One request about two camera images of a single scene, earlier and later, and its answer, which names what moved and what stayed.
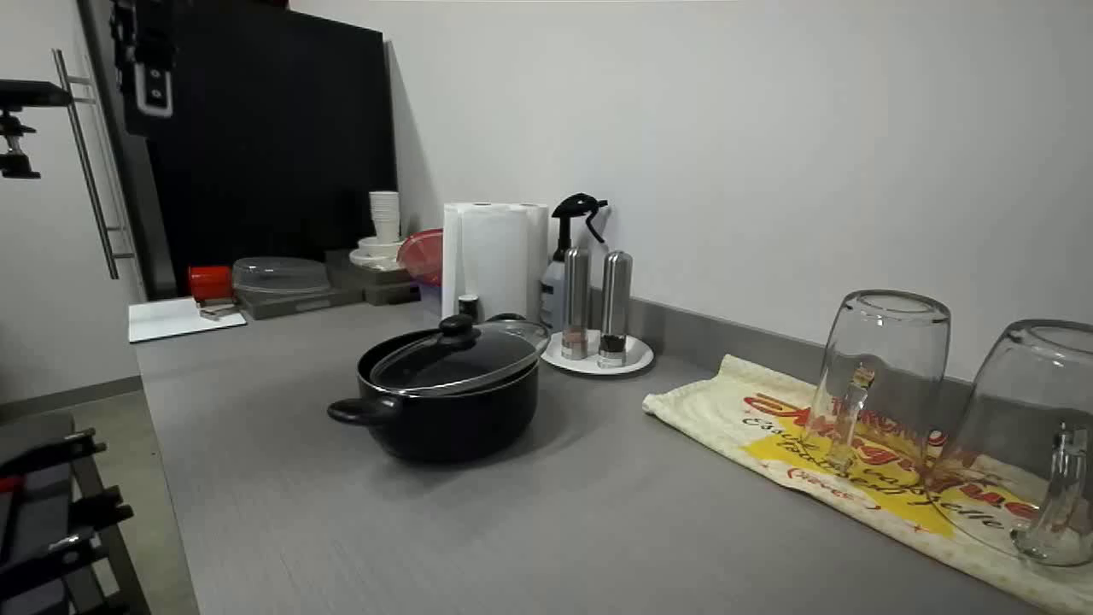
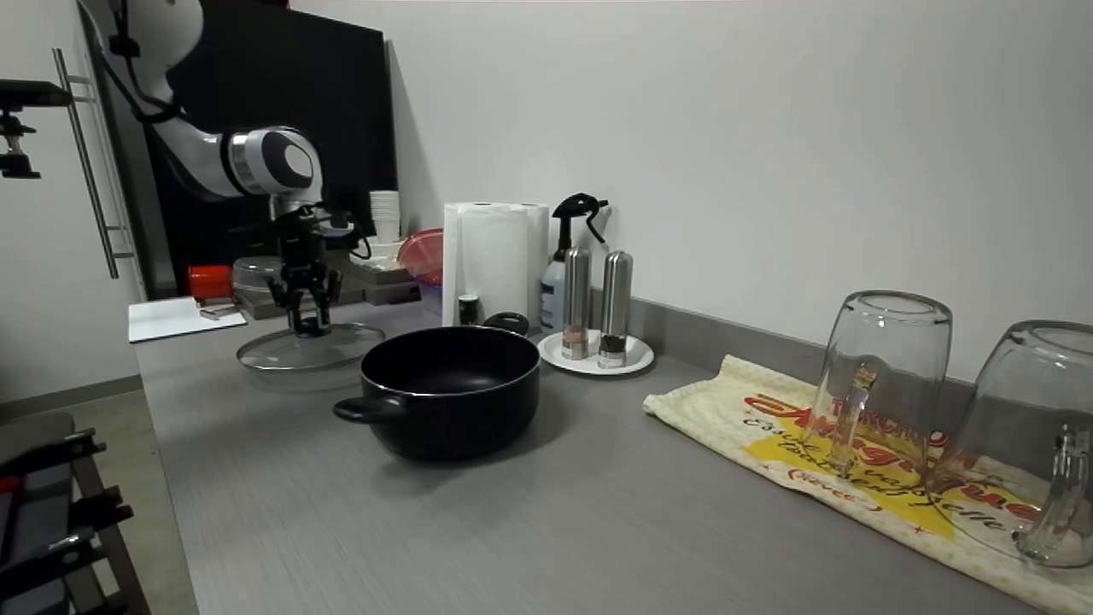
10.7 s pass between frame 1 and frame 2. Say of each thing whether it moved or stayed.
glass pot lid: moved
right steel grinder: stayed
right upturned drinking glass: stayed
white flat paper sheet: stayed
